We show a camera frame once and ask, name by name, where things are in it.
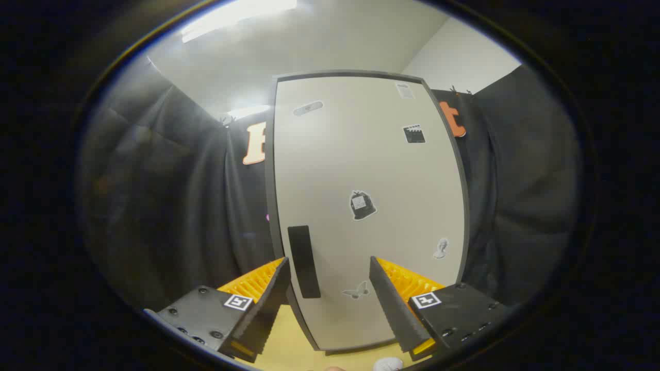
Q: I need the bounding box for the grey shoe cabinet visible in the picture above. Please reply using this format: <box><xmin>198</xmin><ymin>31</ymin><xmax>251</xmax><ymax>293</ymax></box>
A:
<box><xmin>265</xmin><ymin>70</ymin><xmax>471</xmax><ymax>356</ymax></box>

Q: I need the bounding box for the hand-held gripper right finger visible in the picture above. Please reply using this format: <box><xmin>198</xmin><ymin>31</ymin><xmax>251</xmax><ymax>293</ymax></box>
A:
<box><xmin>369</xmin><ymin>256</ymin><xmax>516</xmax><ymax>361</ymax></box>

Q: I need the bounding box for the black door handle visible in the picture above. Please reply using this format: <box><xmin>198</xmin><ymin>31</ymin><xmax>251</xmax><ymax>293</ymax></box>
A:
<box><xmin>287</xmin><ymin>225</ymin><xmax>321</xmax><ymax>299</ymax></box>

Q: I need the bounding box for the ceiling light panel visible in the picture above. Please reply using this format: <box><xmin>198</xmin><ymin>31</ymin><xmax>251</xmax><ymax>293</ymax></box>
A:
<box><xmin>180</xmin><ymin>0</ymin><xmax>298</xmax><ymax>43</ymax></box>
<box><xmin>227</xmin><ymin>105</ymin><xmax>271</xmax><ymax>121</ymax></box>

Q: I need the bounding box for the black backdrop cloth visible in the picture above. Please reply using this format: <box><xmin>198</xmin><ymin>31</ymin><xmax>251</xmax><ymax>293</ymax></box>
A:
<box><xmin>77</xmin><ymin>64</ymin><xmax>583</xmax><ymax>315</ymax></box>

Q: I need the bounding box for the white shoe cabinet door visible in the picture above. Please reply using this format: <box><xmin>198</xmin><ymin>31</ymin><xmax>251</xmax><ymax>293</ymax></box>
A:
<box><xmin>273</xmin><ymin>76</ymin><xmax>467</xmax><ymax>351</ymax></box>

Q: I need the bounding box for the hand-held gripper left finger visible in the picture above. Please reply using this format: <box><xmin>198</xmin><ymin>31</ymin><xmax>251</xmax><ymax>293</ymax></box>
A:
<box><xmin>143</xmin><ymin>257</ymin><xmax>291</xmax><ymax>364</ymax></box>

